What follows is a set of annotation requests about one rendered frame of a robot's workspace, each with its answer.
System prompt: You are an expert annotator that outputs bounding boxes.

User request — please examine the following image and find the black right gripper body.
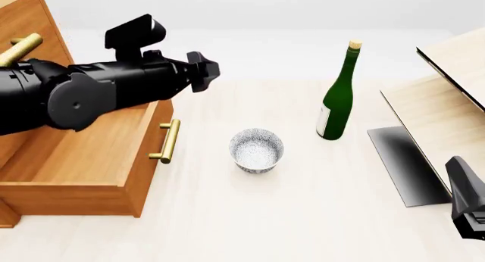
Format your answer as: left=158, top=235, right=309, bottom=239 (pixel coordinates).
left=452, top=205, right=485, bottom=242

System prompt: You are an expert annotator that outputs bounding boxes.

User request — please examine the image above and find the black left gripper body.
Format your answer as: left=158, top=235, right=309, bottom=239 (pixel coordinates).
left=186, top=51, right=221, bottom=94

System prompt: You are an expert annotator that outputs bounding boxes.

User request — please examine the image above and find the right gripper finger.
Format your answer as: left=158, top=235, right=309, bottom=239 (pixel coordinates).
left=444, top=155, right=485, bottom=215

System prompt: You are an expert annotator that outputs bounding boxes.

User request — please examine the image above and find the patterned white bowl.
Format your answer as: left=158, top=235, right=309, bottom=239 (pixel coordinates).
left=228, top=127, right=286, bottom=175

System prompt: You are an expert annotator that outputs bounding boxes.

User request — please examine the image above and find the open wooden drawer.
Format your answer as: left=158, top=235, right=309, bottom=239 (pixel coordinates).
left=0, top=98, right=176, bottom=219

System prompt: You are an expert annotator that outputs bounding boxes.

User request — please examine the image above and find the closed wooden drawer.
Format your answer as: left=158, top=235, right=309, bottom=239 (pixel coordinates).
left=0, top=0, right=70, bottom=73

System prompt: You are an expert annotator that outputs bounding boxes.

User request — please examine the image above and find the wooden cabinet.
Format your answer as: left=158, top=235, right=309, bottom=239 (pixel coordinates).
left=0, top=0, right=77, bottom=229

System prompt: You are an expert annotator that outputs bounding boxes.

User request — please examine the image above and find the pale wooden rack, black base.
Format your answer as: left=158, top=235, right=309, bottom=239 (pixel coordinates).
left=366, top=26, right=485, bottom=209

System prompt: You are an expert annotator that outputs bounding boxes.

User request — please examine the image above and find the green wine bottle with cork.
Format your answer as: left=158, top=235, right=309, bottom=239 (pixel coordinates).
left=314, top=39, right=364, bottom=142

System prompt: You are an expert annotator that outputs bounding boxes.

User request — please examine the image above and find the brass handle of open drawer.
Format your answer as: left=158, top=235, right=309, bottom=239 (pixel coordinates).
left=148, top=118, right=182, bottom=164

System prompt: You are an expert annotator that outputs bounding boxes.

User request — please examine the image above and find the brass handle of closed drawer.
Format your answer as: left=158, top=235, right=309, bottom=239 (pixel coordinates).
left=0, top=33, right=44, bottom=68

